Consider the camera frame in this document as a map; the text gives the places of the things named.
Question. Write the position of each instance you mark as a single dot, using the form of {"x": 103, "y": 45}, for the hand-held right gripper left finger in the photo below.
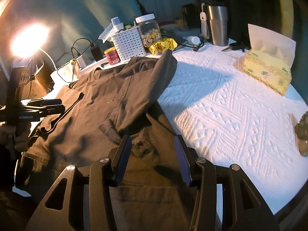
{"x": 124, "y": 161}

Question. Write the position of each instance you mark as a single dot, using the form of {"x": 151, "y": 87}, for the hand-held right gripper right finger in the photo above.
{"x": 181, "y": 161}

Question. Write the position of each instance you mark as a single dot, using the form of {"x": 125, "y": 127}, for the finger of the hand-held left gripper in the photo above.
{"x": 54, "y": 110}
{"x": 51, "y": 101}

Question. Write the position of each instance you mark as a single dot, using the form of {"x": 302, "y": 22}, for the dark brown shirt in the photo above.
{"x": 101, "y": 96}

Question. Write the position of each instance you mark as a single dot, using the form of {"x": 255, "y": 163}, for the person's left hand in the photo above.
{"x": 22, "y": 137}

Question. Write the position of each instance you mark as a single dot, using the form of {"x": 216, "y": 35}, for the cardboard box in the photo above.
{"x": 38, "y": 85}

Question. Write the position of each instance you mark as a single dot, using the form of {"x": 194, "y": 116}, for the white printed mug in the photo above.
{"x": 68, "y": 73}

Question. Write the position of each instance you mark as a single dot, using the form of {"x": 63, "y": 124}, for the white charger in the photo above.
{"x": 81, "y": 62}

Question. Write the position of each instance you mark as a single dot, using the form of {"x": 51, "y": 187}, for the white desk lamp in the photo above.
{"x": 28, "y": 41}

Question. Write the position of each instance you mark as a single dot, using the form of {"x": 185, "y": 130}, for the white power strip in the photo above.
{"x": 96, "y": 66}

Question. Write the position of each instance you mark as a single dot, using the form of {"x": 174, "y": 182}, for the black power adapter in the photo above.
{"x": 96, "y": 52}

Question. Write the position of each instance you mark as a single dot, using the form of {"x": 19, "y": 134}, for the red can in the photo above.
{"x": 112, "y": 57}

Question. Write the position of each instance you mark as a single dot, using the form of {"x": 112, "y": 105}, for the crumpled white tissue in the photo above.
{"x": 105, "y": 33}

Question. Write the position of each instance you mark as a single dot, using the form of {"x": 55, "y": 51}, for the teal curtain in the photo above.
{"x": 72, "y": 12}

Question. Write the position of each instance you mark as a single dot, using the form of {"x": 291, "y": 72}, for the white perforated basket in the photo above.
{"x": 127, "y": 44}

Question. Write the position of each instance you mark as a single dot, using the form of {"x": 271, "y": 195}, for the small white bottle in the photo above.
{"x": 117, "y": 24}

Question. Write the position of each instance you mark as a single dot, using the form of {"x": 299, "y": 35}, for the yellow-green sachets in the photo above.
{"x": 130, "y": 26}

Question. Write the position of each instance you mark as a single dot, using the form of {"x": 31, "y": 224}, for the yellow snack packet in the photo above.
{"x": 162, "y": 45}

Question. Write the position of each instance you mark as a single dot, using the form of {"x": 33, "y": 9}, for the clear jar with white lid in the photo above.
{"x": 149, "y": 30}

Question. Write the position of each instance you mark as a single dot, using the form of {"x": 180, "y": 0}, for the white pill bottle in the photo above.
{"x": 192, "y": 39}

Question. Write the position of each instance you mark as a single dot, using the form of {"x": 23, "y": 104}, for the dark flat phone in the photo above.
{"x": 180, "y": 39}

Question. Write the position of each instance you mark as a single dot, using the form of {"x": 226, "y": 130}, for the yellow tissue pack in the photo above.
{"x": 264, "y": 69}

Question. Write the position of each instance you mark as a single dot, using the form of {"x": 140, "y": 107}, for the small brown figurine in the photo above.
{"x": 303, "y": 134}

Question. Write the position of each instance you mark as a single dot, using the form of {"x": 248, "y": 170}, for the black car key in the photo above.
{"x": 237, "y": 46}

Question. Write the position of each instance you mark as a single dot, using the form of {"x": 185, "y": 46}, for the steel tumbler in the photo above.
{"x": 217, "y": 28}

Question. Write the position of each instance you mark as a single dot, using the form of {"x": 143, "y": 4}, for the dark box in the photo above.
{"x": 190, "y": 15}

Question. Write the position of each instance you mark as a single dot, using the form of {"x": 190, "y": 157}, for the grey door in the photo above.
{"x": 163, "y": 0}

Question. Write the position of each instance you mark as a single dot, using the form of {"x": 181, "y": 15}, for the yellow-green curtain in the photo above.
{"x": 286, "y": 7}

